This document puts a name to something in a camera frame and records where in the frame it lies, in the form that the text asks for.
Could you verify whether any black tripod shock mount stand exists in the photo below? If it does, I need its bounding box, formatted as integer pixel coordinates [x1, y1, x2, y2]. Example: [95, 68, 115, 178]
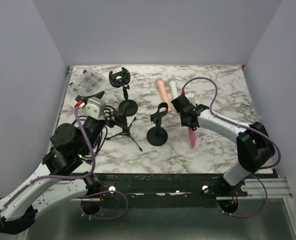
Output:
[105, 111, 143, 152]

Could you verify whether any pink microphone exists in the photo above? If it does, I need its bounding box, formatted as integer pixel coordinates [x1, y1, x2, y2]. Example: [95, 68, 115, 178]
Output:
[188, 127, 196, 148]

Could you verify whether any silver white microphone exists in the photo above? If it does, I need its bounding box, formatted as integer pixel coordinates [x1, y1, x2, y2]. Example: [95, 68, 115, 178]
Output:
[168, 78, 179, 100]

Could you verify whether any black shock mount desk stand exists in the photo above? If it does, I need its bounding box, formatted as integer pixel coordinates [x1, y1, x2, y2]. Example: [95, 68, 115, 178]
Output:
[108, 67, 138, 117]

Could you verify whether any black clip round base stand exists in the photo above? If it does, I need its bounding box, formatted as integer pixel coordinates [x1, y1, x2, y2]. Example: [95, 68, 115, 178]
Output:
[146, 102, 169, 147]

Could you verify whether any beige microphone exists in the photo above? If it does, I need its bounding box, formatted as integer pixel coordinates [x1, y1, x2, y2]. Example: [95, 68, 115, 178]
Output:
[156, 77, 172, 112]

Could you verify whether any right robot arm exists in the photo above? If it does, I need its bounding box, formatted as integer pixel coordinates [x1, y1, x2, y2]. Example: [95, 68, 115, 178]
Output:
[171, 94, 276, 196]

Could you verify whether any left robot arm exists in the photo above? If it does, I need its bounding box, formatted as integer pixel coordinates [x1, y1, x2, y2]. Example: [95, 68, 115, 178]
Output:
[0, 91, 119, 235]

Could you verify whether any clear plastic parts box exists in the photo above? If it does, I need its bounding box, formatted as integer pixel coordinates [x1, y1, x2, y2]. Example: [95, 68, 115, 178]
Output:
[67, 68, 107, 98]

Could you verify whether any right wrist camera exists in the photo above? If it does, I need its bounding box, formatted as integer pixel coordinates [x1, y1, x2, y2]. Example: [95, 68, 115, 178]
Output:
[184, 91, 196, 106]

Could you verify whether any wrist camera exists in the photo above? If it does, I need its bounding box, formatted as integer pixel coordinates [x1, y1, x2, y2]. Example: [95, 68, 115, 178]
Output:
[184, 91, 196, 106]
[75, 96, 106, 121]

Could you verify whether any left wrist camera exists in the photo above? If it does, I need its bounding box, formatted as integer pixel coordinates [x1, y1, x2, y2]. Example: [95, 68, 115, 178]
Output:
[75, 96, 106, 121]

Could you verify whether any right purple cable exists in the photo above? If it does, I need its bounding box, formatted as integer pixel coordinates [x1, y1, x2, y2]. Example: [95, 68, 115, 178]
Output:
[181, 77, 282, 218]

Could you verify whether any purple cable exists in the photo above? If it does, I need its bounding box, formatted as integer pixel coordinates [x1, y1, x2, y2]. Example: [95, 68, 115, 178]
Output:
[181, 77, 282, 218]
[0, 106, 129, 232]

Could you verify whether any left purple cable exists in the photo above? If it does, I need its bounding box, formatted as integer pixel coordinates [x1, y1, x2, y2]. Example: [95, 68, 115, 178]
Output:
[0, 106, 129, 232]

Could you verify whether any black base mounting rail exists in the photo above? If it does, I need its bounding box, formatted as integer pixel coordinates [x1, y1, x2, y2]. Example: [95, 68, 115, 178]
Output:
[80, 173, 248, 211]

